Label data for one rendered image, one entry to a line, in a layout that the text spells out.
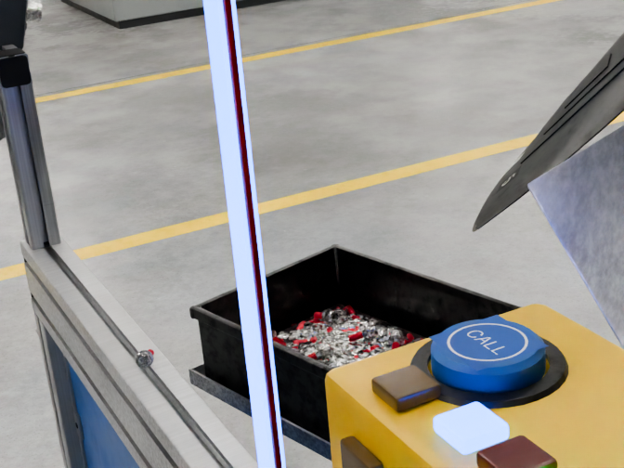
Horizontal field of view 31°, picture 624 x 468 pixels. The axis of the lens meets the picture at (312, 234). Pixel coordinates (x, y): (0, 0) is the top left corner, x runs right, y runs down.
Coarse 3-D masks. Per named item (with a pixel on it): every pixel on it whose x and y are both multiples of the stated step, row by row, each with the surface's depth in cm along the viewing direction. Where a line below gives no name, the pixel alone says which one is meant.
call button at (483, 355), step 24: (432, 336) 40; (456, 336) 40; (480, 336) 39; (504, 336) 39; (528, 336) 39; (432, 360) 39; (456, 360) 38; (480, 360) 38; (504, 360) 38; (528, 360) 38; (456, 384) 38; (480, 384) 37; (504, 384) 37; (528, 384) 38
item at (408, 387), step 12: (396, 372) 38; (408, 372) 38; (420, 372) 38; (372, 384) 38; (384, 384) 38; (396, 384) 38; (408, 384) 38; (420, 384) 37; (432, 384) 37; (384, 396) 38; (396, 396) 37; (408, 396) 37; (420, 396) 37; (432, 396) 37; (396, 408) 37; (408, 408) 37
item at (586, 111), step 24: (600, 72) 89; (576, 96) 91; (600, 96) 86; (552, 120) 94; (576, 120) 88; (600, 120) 84; (552, 144) 89; (576, 144) 85; (528, 168) 90; (504, 192) 91; (480, 216) 91
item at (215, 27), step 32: (224, 32) 57; (224, 64) 57; (224, 96) 58; (224, 128) 60; (224, 160) 61; (256, 320) 63; (256, 352) 64; (256, 384) 65; (256, 416) 67; (256, 448) 68
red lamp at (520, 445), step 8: (512, 440) 34; (520, 440) 34; (528, 440) 34; (488, 448) 34; (496, 448) 34; (504, 448) 34; (512, 448) 34; (520, 448) 33; (528, 448) 33; (536, 448) 33; (480, 456) 33; (488, 456) 33; (496, 456) 33; (504, 456) 33; (512, 456) 33; (520, 456) 33; (528, 456) 33; (536, 456) 33; (544, 456) 33; (480, 464) 33; (488, 464) 33; (496, 464) 33; (504, 464) 33; (512, 464) 33; (520, 464) 33; (528, 464) 33; (536, 464) 33; (544, 464) 33; (552, 464) 33
